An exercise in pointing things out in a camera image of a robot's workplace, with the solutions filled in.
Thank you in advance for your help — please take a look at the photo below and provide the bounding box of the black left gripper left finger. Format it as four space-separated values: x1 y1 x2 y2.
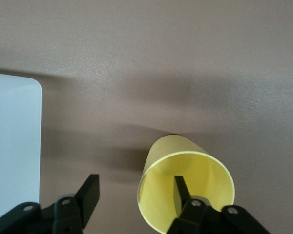
0 174 100 234

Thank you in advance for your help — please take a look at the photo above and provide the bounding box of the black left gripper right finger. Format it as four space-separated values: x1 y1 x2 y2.
167 175 272 234

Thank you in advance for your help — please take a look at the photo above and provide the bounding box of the yellow plastic cup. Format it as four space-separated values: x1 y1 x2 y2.
137 134 236 234

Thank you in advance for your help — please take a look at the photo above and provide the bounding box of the clear plastic bin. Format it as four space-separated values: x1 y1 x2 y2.
0 72 43 208

